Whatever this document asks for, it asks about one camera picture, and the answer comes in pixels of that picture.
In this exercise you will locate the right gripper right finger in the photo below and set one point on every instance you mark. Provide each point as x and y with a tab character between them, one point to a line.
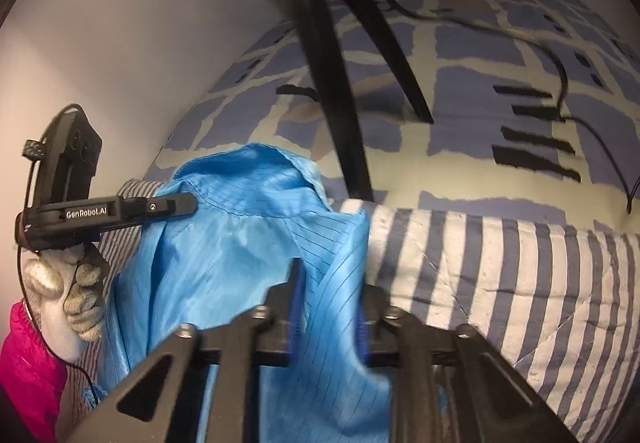
449	385

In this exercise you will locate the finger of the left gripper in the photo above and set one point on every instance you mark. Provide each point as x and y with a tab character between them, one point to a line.
142	209

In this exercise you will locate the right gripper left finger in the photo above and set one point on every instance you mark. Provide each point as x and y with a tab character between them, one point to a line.
203	384

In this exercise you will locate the light blue zip garment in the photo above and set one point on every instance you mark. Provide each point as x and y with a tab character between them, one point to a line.
259	208

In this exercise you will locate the left forearm pink sleeve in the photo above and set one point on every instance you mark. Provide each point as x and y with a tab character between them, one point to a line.
32	383

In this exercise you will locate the left hand white glove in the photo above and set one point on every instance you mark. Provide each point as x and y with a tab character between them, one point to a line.
65	291

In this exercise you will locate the blue white striped quilt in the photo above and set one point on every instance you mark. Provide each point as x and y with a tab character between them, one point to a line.
561	305

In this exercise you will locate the black light tripod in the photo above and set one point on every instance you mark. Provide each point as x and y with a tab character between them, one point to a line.
314	26

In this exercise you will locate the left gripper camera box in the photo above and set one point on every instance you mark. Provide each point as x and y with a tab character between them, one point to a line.
64	159

